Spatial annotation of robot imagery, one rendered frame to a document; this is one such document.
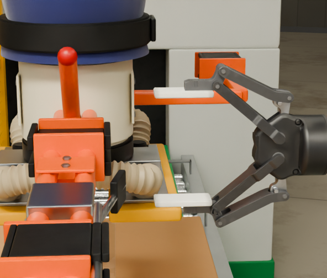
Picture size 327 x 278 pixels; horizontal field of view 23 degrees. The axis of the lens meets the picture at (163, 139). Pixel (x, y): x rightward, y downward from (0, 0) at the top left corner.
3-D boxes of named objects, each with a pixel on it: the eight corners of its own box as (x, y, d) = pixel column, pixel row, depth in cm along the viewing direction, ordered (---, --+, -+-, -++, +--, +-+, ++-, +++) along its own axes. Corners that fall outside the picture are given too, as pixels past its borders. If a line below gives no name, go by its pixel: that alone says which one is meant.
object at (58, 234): (6, 275, 69) (4, 220, 67) (93, 272, 69) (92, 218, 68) (-6, 322, 61) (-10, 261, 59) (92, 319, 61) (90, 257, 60)
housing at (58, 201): (30, 224, 81) (28, 182, 80) (98, 223, 82) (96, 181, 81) (24, 251, 75) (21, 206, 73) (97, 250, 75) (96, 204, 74)
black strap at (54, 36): (7, 32, 130) (6, 7, 129) (151, 31, 131) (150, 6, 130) (-12, 54, 108) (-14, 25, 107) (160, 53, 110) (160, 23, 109)
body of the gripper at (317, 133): (338, 118, 94) (260, 119, 94) (334, 186, 97) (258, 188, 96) (321, 104, 102) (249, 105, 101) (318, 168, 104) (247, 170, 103)
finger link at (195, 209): (222, 199, 101) (222, 222, 102) (183, 200, 100) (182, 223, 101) (224, 203, 99) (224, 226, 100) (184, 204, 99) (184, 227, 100)
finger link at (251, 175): (272, 143, 101) (279, 151, 101) (205, 201, 102) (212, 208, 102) (279, 151, 97) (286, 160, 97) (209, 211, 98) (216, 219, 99)
